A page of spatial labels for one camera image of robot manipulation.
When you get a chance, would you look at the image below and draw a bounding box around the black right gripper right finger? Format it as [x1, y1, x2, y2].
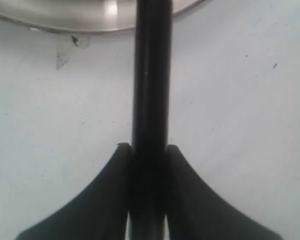
[166, 145, 282, 240]

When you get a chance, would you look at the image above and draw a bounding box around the black knife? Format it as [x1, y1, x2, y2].
[129, 0, 173, 240]

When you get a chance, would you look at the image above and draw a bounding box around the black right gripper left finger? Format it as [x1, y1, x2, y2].
[17, 143, 132, 240]

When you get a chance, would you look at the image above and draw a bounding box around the round stainless steel plate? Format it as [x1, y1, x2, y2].
[0, 0, 206, 35]

